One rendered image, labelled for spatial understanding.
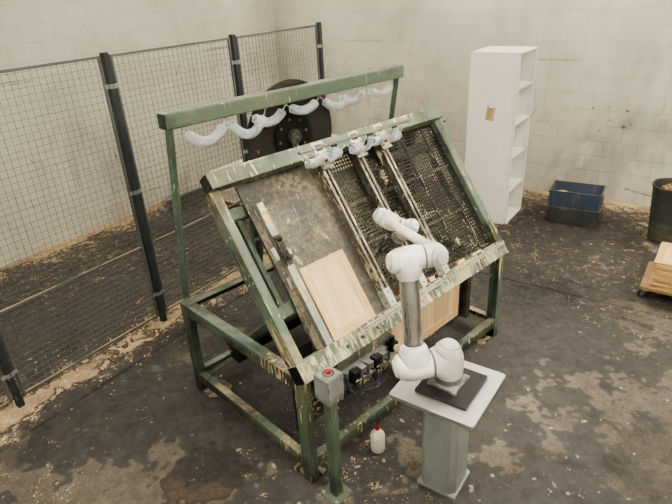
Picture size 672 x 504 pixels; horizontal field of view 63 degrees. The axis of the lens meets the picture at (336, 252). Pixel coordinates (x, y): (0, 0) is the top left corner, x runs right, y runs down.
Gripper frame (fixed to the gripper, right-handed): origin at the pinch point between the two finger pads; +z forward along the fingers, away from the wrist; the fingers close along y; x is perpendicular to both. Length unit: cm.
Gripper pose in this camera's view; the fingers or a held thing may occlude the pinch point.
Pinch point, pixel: (380, 251)
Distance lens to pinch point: 366.3
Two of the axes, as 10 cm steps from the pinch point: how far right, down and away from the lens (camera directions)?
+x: -6.5, 4.6, -6.1
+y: -6.1, -7.9, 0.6
